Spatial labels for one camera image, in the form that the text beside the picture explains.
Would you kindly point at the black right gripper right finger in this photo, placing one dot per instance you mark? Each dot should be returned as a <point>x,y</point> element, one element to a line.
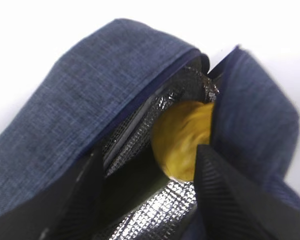
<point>233,207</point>

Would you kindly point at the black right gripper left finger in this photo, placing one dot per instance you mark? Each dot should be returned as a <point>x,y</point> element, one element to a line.
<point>66,210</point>

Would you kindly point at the yellow pear shaped gourd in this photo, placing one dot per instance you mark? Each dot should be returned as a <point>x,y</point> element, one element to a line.
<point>177,133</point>

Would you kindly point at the dark blue lunch bag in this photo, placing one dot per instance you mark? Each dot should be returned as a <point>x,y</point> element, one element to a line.
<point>108,90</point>

